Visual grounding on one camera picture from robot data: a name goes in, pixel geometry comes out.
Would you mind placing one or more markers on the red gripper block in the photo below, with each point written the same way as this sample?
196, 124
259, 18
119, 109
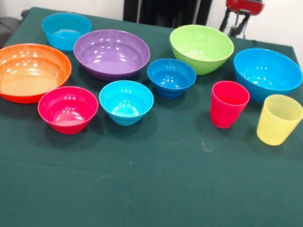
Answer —
242, 4

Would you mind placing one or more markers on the green bowl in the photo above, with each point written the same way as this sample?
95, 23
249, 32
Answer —
200, 46

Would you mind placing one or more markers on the large blue bowl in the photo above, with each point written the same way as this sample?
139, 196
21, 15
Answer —
267, 71

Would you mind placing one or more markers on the small dark blue bowl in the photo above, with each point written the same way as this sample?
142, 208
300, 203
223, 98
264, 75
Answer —
171, 78

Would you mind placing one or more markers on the pink cup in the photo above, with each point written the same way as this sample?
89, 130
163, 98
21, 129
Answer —
227, 110

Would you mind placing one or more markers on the yellow cup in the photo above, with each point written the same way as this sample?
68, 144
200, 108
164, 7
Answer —
279, 124

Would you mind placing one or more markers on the purple bowl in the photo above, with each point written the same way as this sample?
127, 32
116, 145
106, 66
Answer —
111, 56

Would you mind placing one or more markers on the small cyan bowl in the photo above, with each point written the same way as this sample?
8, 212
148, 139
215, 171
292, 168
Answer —
125, 102

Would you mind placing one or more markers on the translucent blue bowl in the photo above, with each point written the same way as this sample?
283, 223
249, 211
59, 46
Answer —
62, 30

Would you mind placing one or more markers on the pink bowl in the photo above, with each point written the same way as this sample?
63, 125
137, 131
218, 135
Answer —
67, 109

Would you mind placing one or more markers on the dark green table cloth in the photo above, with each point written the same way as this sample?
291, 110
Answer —
140, 189

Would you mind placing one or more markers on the orange bowl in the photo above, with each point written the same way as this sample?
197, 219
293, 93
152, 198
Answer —
23, 71

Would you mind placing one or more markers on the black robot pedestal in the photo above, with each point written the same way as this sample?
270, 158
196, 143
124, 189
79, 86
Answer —
168, 1

